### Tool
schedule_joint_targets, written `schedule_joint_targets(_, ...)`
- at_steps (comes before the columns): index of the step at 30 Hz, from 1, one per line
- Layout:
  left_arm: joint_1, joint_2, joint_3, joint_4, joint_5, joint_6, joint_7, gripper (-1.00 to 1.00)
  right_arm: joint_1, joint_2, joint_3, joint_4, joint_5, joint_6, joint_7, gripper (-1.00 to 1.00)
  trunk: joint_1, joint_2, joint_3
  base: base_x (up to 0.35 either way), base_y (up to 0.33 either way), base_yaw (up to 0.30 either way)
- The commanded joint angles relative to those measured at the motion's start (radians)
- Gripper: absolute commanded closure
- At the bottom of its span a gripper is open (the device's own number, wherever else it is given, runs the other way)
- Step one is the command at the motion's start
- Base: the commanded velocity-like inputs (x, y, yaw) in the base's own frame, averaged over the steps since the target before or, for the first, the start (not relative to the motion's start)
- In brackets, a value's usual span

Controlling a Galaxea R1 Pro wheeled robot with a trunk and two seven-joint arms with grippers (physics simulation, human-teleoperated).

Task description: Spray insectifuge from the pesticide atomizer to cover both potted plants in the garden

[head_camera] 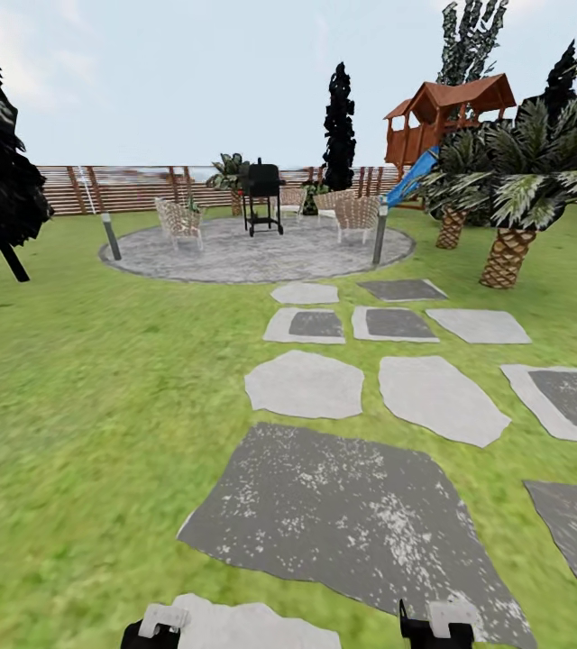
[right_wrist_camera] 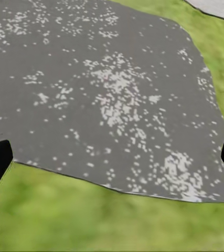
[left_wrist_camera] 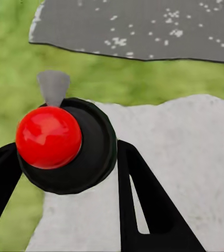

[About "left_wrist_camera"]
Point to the insectifuge atomizer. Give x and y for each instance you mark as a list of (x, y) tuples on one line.
[(68, 145)]

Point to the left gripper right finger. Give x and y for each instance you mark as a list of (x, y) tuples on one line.
[(169, 231)]

